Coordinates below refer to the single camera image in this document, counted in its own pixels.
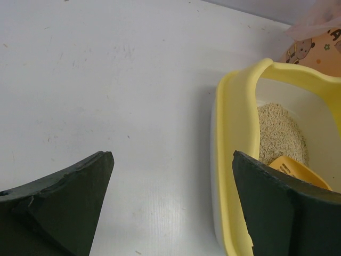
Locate cat litter sand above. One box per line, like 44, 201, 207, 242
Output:
257, 103, 309, 166

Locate yellow litter scoop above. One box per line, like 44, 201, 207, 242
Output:
269, 156, 332, 191

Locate yellow litter box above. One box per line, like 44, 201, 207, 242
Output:
210, 59, 340, 255

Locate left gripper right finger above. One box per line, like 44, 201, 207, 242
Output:
232, 151, 340, 255

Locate orange lined trash bin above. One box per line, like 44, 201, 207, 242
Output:
280, 1, 340, 77

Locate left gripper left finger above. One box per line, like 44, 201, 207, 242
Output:
1, 151, 114, 255

